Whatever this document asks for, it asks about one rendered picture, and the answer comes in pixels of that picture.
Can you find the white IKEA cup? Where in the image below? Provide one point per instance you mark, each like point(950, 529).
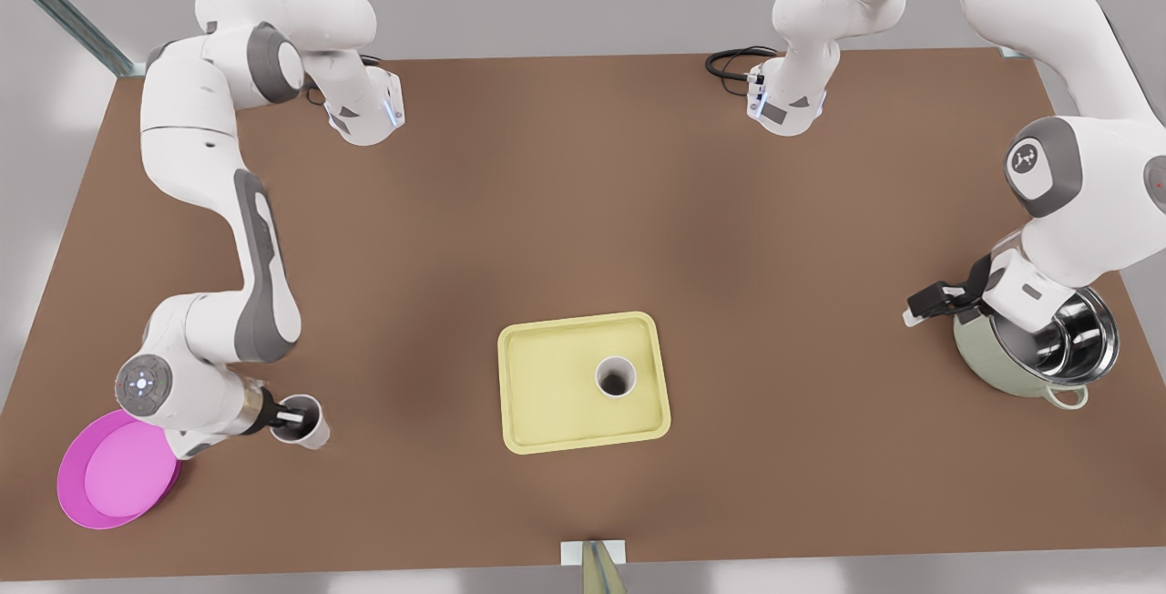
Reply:
point(616, 391)
point(317, 435)

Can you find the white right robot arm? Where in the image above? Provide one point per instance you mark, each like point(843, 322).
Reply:
point(196, 120)

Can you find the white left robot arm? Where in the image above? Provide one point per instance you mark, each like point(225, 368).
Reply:
point(1075, 38)

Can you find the pale yellow tray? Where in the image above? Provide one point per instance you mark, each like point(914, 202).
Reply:
point(551, 384)

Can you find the pale green steel pot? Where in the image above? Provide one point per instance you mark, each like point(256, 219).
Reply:
point(1002, 368)

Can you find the pink plate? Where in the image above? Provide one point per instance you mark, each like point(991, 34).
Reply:
point(114, 476)

